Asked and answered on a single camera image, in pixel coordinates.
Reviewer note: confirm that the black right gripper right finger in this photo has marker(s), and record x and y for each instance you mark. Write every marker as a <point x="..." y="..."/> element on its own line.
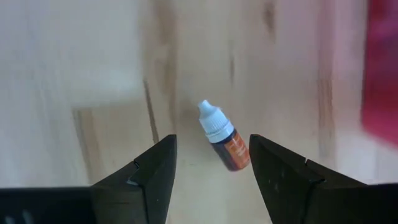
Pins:
<point x="286" y="193"/>

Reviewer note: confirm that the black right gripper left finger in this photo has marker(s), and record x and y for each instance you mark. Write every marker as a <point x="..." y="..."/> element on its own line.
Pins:
<point x="155" y="193"/>

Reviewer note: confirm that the small orange label coloring bottle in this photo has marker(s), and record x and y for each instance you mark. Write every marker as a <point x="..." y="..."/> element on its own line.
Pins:
<point x="230" y="146"/>

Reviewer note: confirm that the pink translucent plastic bin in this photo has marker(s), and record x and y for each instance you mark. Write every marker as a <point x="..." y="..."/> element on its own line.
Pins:
<point x="381" y="77"/>

